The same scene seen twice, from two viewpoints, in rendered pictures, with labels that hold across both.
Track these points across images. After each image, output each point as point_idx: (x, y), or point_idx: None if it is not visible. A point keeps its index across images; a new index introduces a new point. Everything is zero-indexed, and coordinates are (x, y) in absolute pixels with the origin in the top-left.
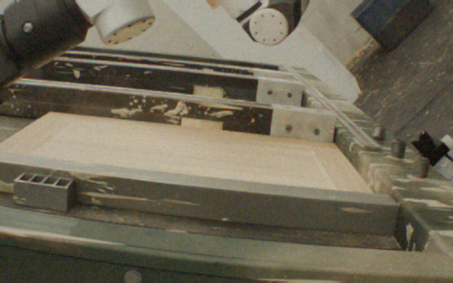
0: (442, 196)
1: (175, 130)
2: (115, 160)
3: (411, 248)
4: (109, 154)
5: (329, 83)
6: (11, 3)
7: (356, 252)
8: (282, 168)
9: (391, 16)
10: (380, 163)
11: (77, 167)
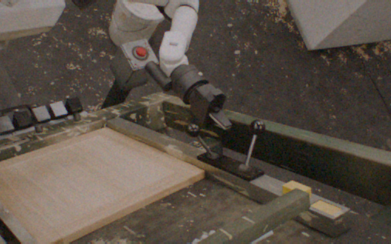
0: (102, 113)
1: (19, 198)
2: (130, 167)
3: (138, 118)
4: (120, 174)
5: None
6: (202, 77)
7: (181, 103)
8: (70, 154)
9: None
10: (62, 130)
11: (178, 144)
